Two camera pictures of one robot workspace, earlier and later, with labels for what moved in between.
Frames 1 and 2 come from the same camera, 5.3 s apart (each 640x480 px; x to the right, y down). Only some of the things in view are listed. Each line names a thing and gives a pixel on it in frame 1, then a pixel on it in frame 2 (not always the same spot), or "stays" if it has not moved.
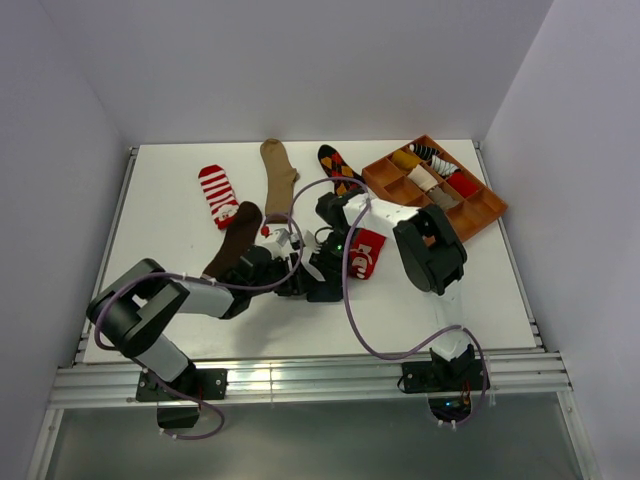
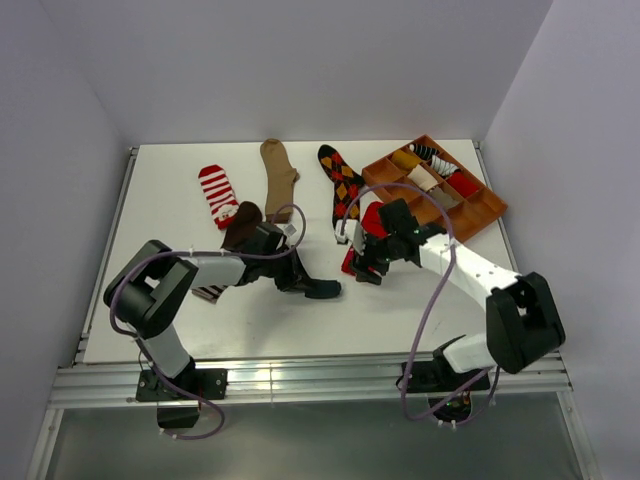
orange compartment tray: (427, 173) stays
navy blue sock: (326, 292) stays
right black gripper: (330, 269) -> (362, 263)
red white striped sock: (219, 194) stays
